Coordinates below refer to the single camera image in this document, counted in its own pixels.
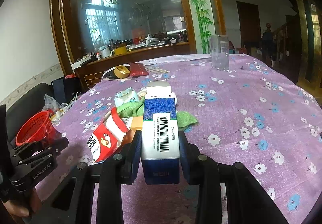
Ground white tube box red label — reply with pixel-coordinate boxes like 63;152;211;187
145;93;178;106

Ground orange medicine box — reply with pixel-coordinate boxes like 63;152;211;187
122;116;143;146

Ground wooden brick-pattern counter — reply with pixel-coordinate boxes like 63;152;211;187
74;42;196;91

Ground red plastic basket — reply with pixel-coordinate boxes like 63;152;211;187
15;111;55;147

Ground clear plastic measuring jug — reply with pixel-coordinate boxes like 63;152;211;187
210;35;229;71

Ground black leather sofa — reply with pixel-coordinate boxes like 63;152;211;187
6;83;54;147

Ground green towel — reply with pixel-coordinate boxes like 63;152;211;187
117;101;199;131

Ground torn red white carton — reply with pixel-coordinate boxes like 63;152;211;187
87;107;129;163

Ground blue white medicine box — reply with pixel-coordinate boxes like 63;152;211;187
141;80;180;185

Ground yellow tape roll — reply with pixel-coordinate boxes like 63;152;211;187
114;65;130;79

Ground dark red packet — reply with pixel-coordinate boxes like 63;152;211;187
129;63;149;77

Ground person left hand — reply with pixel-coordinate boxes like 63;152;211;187
3;188;42;217

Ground light blue tissue packet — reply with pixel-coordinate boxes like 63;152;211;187
114;87;140;107

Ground dark navy bag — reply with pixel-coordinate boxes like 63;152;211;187
51;77;82;104

